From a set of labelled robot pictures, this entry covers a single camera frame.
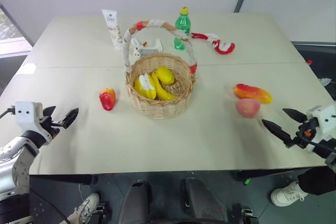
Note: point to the grey and white sneaker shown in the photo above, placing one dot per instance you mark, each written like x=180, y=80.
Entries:
x=84, y=208

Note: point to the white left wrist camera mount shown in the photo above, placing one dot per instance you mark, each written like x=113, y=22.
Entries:
x=27, y=115

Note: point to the dark rounded left robot knee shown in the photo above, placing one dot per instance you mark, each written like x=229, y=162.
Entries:
x=136, y=203

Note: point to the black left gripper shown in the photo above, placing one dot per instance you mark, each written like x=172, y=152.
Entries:
x=48, y=123

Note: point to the black trouser leg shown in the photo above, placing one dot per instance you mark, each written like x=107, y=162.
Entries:
x=319, y=180

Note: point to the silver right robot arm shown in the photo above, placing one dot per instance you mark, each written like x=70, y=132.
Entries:
x=328, y=155

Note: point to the dark rounded right robot knee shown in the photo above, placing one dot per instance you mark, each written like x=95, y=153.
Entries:
x=202, y=200

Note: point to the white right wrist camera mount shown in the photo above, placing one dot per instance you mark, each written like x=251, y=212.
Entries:
x=324, y=119

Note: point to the half-peeled yellow banana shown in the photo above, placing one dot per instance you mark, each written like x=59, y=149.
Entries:
x=145, y=86

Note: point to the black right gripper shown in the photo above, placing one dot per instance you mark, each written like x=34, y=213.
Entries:
x=305, y=134

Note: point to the dark rounded robot knee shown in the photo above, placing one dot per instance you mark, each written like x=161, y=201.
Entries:
x=202, y=200
x=136, y=203

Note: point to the yellow unpeeled banana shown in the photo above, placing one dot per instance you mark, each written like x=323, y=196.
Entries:
x=162, y=91

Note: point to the yellow lemon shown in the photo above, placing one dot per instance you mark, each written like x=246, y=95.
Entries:
x=165, y=75

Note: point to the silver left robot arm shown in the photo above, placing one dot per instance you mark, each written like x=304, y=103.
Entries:
x=11, y=161

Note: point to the pink peach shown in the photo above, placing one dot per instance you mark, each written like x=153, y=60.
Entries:
x=247, y=108

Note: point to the red yellow toy mango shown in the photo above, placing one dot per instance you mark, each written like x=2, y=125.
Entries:
x=107, y=98

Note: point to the small white pointed object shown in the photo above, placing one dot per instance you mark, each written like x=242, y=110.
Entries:
x=326, y=81

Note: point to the wicker basket with handle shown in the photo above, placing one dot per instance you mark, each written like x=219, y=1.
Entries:
x=160, y=107

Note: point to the green plastic bottle yellow cap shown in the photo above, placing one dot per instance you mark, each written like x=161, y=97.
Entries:
x=183, y=22

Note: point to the small red object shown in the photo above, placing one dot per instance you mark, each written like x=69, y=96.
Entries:
x=310, y=62

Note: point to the white Dove cream tube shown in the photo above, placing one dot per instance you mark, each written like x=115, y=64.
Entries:
x=114, y=28

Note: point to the red and yellow mango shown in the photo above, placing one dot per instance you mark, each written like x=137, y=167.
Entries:
x=253, y=93

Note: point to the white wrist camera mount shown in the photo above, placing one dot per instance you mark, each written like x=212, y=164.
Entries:
x=324, y=119
x=27, y=115

